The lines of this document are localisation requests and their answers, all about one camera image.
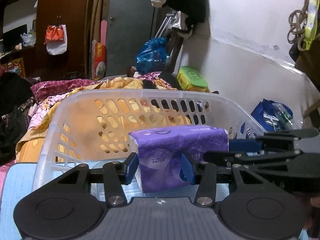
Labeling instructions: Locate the large purple tissue pack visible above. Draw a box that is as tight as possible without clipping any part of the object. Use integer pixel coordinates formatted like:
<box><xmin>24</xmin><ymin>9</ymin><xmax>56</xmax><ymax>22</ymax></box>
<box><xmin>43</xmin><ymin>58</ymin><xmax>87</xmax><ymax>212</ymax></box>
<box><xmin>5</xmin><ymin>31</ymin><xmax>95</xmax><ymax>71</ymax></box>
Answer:
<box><xmin>129</xmin><ymin>125</ymin><xmax>229</xmax><ymax>193</ymax></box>

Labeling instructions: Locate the blue woven shopping bag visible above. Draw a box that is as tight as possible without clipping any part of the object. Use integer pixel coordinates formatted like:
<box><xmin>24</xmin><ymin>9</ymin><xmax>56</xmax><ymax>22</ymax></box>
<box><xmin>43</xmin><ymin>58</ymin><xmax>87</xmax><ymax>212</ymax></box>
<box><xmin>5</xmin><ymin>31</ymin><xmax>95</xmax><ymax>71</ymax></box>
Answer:
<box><xmin>251</xmin><ymin>99</ymin><xmax>299</xmax><ymax>132</ymax></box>

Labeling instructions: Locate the translucent white plastic basket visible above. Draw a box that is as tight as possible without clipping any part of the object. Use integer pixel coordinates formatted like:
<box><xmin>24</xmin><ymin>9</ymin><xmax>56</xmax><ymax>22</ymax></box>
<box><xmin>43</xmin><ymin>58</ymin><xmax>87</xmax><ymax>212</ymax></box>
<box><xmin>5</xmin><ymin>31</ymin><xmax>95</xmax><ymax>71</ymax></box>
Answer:
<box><xmin>33</xmin><ymin>89</ymin><xmax>265</xmax><ymax>190</ymax></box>

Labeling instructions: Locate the olive hanging garment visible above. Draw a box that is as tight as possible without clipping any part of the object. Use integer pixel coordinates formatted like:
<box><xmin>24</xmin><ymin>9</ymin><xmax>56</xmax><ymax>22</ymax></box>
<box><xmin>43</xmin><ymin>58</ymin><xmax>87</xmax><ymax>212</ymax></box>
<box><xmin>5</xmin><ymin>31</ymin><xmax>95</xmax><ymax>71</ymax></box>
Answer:
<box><xmin>287</xmin><ymin>24</ymin><xmax>319</xmax><ymax>91</ymax></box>

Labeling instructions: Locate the green yellow box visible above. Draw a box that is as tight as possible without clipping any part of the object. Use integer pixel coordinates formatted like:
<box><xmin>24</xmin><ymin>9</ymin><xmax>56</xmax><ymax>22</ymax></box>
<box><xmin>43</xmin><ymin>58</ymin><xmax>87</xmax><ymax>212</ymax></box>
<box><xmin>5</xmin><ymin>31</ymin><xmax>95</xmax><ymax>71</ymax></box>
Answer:
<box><xmin>177</xmin><ymin>66</ymin><xmax>208</xmax><ymax>92</ymax></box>

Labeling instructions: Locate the light blue folding table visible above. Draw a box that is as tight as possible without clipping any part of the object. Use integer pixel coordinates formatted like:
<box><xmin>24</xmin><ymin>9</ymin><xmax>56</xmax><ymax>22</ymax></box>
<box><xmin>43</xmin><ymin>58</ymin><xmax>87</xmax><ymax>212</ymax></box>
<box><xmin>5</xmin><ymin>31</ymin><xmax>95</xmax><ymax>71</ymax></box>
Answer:
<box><xmin>0</xmin><ymin>162</ymin><xmax>311</xmax><ymax>240</ymax></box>

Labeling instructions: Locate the magenta plaid blanket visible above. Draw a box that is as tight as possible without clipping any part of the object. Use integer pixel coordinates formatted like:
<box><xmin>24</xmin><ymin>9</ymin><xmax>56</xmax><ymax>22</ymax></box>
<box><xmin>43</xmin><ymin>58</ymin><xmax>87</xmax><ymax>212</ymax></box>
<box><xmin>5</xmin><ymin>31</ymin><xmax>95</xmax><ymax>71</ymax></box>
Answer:
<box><xmin>31</xmin><ymin>79</ymin><xmax>99</xmax><ymax>103</ymax></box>

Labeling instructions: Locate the blue plastic bag by door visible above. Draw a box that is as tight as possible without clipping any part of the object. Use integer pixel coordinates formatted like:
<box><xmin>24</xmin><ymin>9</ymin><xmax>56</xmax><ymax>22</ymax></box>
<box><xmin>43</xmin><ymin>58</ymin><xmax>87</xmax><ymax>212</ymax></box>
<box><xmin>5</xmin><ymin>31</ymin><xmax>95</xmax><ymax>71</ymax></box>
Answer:
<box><xmin>135</xmin><ymin>37</ymin><xmax>167</xmax><ymax>74</ymax></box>

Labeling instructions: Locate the red yellow leaning bag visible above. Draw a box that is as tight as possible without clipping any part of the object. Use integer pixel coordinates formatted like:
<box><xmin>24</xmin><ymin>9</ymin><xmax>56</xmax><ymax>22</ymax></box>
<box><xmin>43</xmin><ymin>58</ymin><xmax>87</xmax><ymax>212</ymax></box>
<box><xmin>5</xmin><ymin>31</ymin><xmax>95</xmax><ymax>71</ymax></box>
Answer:
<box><xmin>92</xmin><ymin>40</ymin><xmax>106</xmax><ymax>80</ymax></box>

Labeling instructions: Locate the orange white hanging bag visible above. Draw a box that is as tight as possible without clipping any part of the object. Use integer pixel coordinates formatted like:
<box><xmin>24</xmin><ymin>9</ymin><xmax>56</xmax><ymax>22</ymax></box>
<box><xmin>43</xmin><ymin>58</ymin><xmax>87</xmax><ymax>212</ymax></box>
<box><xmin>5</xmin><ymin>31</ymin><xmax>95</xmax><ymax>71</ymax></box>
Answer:
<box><xmin>44</xmin><ymin>15</ymin><xmax>68</xmax><ymax>56</ymax></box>

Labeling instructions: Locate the grey door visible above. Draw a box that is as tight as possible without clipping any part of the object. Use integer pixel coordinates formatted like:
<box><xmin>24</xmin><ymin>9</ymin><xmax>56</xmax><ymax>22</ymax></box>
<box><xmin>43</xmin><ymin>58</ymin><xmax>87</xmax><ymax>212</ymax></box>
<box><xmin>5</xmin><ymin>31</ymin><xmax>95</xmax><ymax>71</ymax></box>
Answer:
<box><xmin>106</xmin><ymin>0</ymin><xmax>155</xmax><ymax>76</ymax></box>

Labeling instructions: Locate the white black hanging jacket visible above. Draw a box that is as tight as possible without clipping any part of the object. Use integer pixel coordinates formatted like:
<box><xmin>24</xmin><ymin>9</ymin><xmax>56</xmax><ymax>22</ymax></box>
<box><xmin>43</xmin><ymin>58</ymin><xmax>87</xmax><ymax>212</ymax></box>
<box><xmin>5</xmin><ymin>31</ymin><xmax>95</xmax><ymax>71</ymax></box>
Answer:
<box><xmin>151</xmin><ymin>0</ymin><xmax>206</xmax><ymax>38</ymax></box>

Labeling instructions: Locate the dark red wooden wardrobe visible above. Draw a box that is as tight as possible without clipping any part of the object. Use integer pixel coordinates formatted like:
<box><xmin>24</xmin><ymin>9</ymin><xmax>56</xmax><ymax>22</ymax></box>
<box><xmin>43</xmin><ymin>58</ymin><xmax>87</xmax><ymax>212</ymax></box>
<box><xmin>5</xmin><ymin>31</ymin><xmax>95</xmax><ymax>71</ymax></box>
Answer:
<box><xmin>1</xmin><ymin>0</ymin><xmax>87</xmax><ymax>81</ymax></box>

